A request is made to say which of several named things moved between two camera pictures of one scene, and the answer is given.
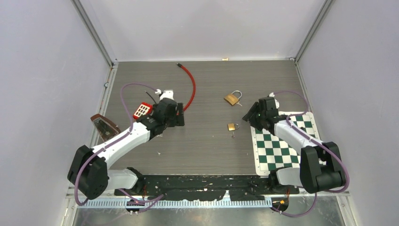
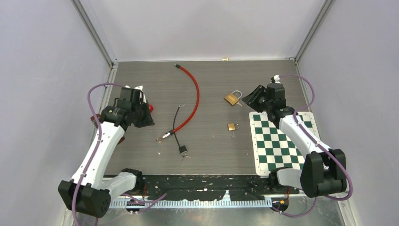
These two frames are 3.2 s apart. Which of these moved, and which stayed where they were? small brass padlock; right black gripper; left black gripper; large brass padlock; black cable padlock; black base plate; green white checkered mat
Moved: black cable padlock; right black gripper; left black gripper
Stayed: black base plate; green white checkered mat; large brass padlock; small brass padlock
